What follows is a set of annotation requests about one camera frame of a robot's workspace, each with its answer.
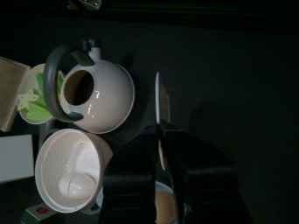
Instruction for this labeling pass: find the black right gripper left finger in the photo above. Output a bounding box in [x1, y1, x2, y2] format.
[97, 125, 160, 224]

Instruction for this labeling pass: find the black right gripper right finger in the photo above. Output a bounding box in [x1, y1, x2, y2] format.
[156, 121, 254, 224]

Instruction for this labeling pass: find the plate with green leaf print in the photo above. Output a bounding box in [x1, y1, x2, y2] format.
[15, 63, 66, 126]

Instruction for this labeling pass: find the white spoon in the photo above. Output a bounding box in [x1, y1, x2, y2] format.
[57, 141, 98, 201]

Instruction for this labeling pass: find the white bowl with spoon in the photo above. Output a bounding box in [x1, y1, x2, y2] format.
[33, 120, 114, 216]

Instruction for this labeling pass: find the green block with red button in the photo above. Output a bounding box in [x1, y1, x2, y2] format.
[19, 202, 61, 224]

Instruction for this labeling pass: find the white flat box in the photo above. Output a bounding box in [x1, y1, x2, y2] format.
[0, 134, 35, 185]

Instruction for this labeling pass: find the beige flat board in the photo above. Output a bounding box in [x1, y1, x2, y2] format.
[0, 56, 31, 133]

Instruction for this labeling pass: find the white kettle with dark handle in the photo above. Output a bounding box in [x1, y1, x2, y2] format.
[42, 38, 136, 136]

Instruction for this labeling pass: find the metal bracket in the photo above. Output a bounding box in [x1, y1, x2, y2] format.
[66, 0, 102, 11]

